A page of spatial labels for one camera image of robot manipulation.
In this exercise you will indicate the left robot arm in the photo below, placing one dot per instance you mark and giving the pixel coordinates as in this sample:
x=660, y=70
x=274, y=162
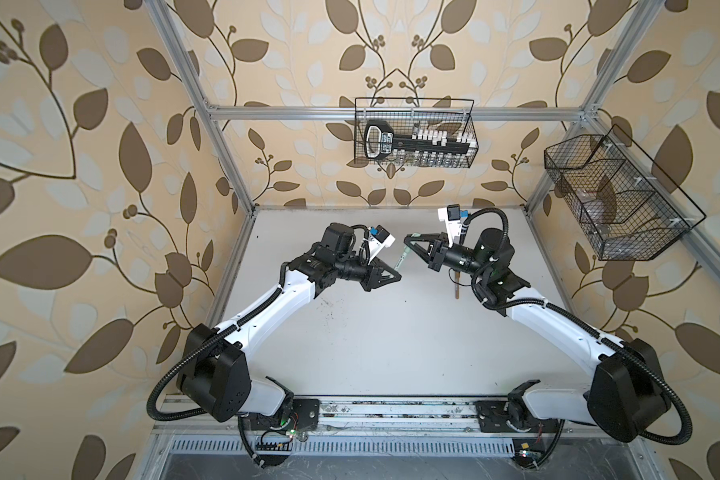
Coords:
x=215, y=373

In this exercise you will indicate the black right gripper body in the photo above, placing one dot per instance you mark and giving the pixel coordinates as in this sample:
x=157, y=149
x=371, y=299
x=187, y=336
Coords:
x=451, y=260

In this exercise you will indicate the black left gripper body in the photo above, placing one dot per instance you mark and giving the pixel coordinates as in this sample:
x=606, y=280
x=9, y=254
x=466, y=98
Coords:
x=358, y=270

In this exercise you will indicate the black wire basket right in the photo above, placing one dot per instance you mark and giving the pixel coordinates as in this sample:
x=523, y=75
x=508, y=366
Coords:
x=628, y=205

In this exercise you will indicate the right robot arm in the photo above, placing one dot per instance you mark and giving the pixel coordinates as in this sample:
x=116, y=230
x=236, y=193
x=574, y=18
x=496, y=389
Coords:
x=624, y=392

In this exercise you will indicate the aluminium frame post left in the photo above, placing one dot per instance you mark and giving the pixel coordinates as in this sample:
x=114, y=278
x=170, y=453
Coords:
x=160, y=16

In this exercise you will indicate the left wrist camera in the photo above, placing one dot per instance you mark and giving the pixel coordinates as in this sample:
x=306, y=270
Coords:
x=378, y=239

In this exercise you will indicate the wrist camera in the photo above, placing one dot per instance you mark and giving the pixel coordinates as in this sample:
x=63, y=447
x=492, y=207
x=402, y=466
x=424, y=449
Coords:
x=454, y=219
x=378, y=239

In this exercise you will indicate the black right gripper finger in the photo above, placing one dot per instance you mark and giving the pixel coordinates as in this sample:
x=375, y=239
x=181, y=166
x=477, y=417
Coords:
x=423, y=248
x=425, y=237

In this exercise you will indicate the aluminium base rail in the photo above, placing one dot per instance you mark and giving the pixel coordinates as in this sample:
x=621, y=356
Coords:
x=389, y=416

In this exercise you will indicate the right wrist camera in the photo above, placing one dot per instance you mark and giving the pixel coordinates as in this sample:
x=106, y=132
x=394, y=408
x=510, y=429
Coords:
x=454, y=219

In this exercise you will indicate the black tool with sockets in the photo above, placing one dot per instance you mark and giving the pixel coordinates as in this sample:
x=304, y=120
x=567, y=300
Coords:
x=380, y=140

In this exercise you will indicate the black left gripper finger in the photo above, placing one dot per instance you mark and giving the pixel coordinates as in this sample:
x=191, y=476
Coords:
x=378, y=263
x=383, y=276

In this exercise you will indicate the black wire basket back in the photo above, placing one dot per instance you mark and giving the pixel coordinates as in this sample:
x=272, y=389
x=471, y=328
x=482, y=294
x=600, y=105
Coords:
x=453, y=115

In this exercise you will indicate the aluminium frame post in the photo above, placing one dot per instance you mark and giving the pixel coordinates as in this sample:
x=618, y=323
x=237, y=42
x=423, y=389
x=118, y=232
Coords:
x=160, y=16
x=632, y=19

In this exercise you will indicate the aluminium frame post right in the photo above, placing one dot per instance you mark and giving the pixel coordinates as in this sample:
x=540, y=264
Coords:
x=632, y=19

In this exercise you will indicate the black wire basket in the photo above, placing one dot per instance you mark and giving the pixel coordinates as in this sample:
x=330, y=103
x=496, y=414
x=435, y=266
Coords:
x=453, y=115
x=628, y=205

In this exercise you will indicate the green pen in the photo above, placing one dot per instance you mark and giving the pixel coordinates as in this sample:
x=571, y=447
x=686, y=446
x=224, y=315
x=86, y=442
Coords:
x=402, y=258

